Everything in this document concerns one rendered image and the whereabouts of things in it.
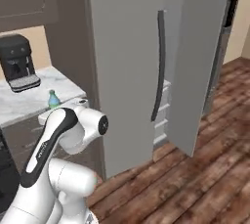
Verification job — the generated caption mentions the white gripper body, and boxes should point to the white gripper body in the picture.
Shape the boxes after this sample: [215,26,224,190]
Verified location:
[37,101,80,126]

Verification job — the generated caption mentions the grey freezer door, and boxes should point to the grey freezer door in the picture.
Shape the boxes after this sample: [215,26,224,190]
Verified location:
[87,0,171,181]

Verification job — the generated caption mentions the white fridge door shelves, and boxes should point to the white fridge door shelves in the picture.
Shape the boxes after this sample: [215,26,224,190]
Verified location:
[152,78,172,150]

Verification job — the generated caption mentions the grey fridge door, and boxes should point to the grey fridge door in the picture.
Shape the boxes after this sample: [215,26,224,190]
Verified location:
[166,0,234,157]

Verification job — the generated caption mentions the blue-green water bottle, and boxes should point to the blue-green water bottle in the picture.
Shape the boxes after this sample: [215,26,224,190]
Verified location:
[48,89,62,110]

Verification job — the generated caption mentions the brown base cabinet front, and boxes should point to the brown base cabinet front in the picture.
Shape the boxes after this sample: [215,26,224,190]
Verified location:
[0,113,103,183]

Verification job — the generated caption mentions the black coffee machine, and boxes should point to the black coffee machine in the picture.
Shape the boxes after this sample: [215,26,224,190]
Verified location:
[0,33,42,94]

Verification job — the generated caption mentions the brown tall cabinet panel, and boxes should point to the brown tall cabinet panel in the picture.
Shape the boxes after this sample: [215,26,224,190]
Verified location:
[43,0,106,181]

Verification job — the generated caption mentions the dark curved door handle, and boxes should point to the dark curved door handle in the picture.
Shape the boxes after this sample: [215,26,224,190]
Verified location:
[149,9,166,123]

